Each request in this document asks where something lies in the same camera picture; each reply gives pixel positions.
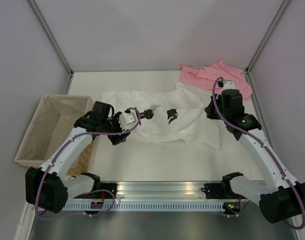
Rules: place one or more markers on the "aluminium frame post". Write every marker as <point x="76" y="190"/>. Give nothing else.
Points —
<point x="49" y="35"/>
<point x="268" y="33"/>

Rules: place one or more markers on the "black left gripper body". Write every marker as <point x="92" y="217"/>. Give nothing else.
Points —
<point x="113" y="126"/>

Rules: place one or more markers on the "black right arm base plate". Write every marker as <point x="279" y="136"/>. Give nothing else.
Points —
<point x="214" y="191"/>

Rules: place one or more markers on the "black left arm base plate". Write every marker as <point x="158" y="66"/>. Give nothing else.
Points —
<point x="106" y="191"/>

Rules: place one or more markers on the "pink t shirt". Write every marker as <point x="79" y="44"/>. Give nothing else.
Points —
<point x="205" y="77"/>

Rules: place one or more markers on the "white t shirt robot print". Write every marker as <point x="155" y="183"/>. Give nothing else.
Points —
<point x="177" y="115"/>

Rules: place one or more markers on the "aluminium mounting rail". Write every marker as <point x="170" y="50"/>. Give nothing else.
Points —
<point x="162" y="191"/>

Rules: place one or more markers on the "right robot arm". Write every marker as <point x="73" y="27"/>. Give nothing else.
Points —
<point x="283" y="196"/>

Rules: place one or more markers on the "left aluminium frame post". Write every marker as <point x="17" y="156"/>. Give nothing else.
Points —
<point x="49" y="35"/>

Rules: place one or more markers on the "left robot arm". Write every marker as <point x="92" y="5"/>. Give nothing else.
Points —
<point x="47" y="187"/>

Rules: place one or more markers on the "wicker basket cloth lining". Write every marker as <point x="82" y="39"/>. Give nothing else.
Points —
<point x="50" y="126"/>

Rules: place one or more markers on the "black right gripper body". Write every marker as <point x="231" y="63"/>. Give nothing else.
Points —
<point x="213" y="112"/>

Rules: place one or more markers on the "slotted grey cable duct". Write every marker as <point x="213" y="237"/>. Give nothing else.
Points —
<point x="145" y="206"/>

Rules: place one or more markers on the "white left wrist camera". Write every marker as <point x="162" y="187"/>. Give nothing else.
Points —
<point x="127" y="120"/>

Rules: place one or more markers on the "right aluminium frame post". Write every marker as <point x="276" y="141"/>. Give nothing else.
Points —
<point x="268" y="33"/>

